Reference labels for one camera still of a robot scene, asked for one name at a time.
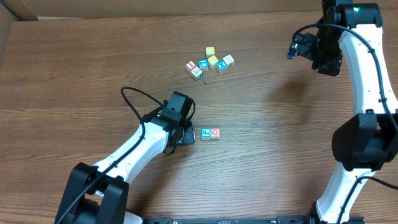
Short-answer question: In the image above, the wooden block number 3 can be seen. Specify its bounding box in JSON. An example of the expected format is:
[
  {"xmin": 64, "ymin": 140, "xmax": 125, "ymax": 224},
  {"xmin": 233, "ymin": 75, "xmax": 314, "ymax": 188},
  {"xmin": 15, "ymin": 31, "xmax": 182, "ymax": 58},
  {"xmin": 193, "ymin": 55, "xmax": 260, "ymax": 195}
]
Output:
[{"xmin": 201, "ymin": 128, "xmax": 211, "ymax": 140}]

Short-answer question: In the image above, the wooden block red Q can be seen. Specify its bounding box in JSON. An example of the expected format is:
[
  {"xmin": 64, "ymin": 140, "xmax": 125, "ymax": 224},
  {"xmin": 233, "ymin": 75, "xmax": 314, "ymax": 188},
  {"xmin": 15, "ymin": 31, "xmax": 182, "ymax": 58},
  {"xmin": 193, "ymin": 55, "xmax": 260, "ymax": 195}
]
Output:
[{"xmin": 210, "ymin": 128, "xmax": 221, "ymax": 140}]

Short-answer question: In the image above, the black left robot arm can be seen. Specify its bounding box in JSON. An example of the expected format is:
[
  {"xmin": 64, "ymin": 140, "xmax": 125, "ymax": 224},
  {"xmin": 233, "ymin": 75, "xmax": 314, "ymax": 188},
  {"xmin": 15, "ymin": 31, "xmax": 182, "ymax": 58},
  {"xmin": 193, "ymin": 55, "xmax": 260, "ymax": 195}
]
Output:
[{"xmin": 55, "ymin": 110, "xmax": 195, "ymax": 224}]

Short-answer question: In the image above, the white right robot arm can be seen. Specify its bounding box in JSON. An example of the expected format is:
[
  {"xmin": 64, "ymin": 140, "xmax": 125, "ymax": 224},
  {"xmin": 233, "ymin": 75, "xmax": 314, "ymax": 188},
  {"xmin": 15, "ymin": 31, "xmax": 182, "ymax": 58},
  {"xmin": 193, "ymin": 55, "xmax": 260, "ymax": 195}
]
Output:
[{"xmin": 277, "ymin": 1, "xmax": 397, "ymax": 223}]

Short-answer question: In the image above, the wooden block green side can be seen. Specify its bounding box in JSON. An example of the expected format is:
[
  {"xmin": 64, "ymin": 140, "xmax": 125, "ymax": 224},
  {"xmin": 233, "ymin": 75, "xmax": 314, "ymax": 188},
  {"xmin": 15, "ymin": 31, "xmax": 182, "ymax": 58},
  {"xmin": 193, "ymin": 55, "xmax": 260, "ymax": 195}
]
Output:
[{"xmin": 190, "ymin": 67, "xmax": 203, "ymax": 80}]

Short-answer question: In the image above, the wooden block plain picture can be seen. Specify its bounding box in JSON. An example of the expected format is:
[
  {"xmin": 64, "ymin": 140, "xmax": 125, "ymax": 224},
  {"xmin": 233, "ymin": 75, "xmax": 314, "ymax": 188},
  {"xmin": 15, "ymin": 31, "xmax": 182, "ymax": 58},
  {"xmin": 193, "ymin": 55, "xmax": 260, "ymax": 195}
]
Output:
[{"xmin": 223, "ymin": 55, "xmax": 234, "ymax": 67}]

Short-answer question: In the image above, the wooden block red I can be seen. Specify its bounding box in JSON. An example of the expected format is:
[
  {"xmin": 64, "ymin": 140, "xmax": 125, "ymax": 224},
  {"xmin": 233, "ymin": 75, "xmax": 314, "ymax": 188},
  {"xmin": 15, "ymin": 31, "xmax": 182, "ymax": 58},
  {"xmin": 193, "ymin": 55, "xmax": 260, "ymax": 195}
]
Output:
[{"xmin": 185, "ymin": 60, "xmax": 197, "ymax": 72}]

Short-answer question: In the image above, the wooden block blue X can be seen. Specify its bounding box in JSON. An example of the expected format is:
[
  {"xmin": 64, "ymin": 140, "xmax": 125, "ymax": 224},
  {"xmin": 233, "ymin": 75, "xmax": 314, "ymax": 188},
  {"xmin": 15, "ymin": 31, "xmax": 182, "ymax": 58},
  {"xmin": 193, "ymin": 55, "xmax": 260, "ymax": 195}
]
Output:
[{"xmin": 216, "ymin": 60, "xmax": 228, "ymax": 74}]

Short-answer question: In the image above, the wooden block blue L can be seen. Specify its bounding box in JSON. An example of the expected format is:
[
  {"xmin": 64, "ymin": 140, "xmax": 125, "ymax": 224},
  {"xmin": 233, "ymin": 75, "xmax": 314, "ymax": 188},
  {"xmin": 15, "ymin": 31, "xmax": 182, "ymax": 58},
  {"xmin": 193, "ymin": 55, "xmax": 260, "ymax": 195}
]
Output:
[{"xmin": 198, "ymin": 59, "xmax": 209, "ymax": 71}]

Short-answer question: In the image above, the wooden block plain yellow top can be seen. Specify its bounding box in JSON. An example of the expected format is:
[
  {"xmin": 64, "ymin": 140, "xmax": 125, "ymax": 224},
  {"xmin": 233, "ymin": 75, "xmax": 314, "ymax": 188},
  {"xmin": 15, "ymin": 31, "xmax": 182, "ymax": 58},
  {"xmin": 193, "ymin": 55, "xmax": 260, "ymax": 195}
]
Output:
[{"xmin": 207, "ymin": 55, "xmax": 219, "ymax": 70}]

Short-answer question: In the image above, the wooden block yellow far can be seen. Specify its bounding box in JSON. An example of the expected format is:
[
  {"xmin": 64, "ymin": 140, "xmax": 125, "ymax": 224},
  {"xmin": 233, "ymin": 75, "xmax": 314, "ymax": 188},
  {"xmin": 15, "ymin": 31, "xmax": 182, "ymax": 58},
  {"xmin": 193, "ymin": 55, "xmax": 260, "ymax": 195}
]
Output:
[{"xmin": 205, "ymin": 46, "xmax": 215, "ymax": 58}]

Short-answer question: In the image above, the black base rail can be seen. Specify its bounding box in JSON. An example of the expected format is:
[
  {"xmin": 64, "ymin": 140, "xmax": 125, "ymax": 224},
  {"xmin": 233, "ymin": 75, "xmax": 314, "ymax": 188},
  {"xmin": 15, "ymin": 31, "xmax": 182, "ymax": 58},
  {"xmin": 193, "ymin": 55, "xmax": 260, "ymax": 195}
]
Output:
[{"xmin": 143, "ymin": 215, "xmax": 324, "ymax": 224}]

